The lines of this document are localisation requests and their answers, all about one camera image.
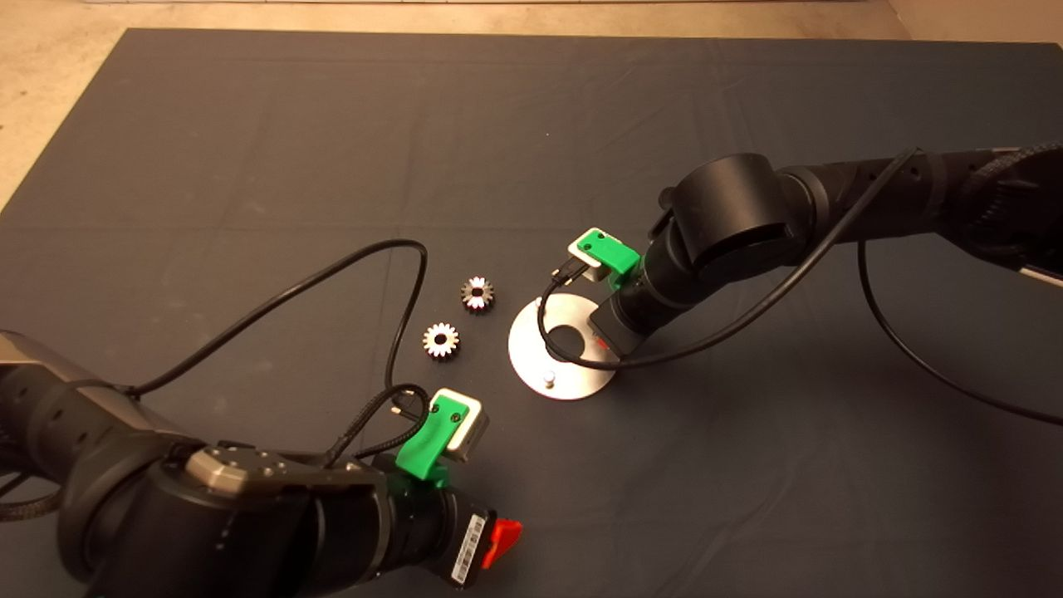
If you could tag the dark grey table cloth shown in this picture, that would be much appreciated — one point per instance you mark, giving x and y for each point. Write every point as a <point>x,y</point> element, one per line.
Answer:
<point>415,124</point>

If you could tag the round steel carrier plate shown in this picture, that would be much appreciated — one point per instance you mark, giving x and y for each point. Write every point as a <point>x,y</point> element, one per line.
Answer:
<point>573,384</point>

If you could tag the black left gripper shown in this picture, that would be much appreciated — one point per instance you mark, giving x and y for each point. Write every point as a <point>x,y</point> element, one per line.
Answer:
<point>432,536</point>

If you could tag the green right camera mount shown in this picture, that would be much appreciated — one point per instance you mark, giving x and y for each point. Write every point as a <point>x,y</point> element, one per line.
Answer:
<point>614,253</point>

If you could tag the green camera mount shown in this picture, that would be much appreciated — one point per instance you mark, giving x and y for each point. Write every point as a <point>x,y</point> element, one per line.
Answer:
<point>428,440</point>
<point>614,253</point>

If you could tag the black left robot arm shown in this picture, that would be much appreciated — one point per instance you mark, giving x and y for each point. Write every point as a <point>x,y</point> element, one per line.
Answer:
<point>166,523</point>

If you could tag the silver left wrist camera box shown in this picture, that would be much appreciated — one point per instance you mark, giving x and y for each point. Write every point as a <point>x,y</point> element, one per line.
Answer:
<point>472,428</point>

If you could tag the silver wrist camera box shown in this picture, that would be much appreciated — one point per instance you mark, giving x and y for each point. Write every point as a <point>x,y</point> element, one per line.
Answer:
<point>584,262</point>
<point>472,428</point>

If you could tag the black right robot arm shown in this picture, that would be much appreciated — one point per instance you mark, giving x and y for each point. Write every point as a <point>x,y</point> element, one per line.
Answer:
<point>731,208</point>

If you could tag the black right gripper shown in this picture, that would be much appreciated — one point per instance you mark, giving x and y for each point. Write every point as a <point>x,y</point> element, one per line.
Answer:
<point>627,324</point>

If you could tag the green left camera mount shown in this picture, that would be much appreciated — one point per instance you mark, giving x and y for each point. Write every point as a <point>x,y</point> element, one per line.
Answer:
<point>428,440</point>

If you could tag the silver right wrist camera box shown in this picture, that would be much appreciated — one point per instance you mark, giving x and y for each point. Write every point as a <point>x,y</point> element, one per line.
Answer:
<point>584,262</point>

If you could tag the small steel planetary gear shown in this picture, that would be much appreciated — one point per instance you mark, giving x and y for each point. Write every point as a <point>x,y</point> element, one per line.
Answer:
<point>440,330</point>
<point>477,286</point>

